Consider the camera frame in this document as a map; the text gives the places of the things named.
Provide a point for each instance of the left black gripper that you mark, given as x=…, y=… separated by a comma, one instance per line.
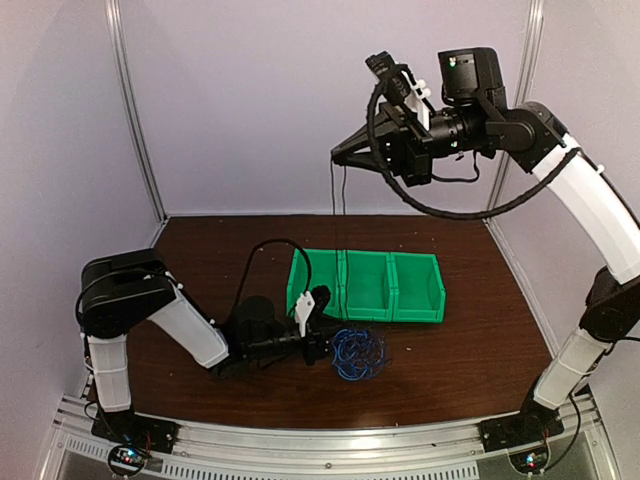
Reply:
x=317, y=340

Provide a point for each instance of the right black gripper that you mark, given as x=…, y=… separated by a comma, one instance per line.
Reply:
x=406, y=146

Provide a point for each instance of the green bin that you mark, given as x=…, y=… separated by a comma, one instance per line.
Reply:
x=368, y=286
x=420, y=292
x=326, y=269

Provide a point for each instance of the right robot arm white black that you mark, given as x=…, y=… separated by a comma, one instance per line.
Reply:
x=541, y=145

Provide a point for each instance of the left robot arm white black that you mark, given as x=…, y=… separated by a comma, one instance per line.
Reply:
x=122, y=291

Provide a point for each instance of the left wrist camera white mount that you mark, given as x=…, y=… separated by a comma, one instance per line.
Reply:
x=309, y=308

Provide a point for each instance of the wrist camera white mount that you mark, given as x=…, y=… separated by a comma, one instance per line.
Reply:
x=309, y=308
x=403, y=88

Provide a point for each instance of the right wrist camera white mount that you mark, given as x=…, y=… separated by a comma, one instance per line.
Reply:
x=403, y=88

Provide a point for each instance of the front aluminium rail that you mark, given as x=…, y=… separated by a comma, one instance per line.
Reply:
x=446, y=450

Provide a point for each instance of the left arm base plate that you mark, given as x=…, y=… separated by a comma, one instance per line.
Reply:
x=145, y=433

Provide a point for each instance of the right aluminium frame post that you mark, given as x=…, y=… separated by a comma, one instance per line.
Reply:
x=534, y=29

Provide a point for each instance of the aluminium frame post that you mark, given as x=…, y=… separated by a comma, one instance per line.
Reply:
x=118, y=41
x=534, y=29

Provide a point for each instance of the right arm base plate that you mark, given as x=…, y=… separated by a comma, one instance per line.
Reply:
x=516, y=430

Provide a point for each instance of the left aluminium frame post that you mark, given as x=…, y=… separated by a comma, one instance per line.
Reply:
x=118, y=41

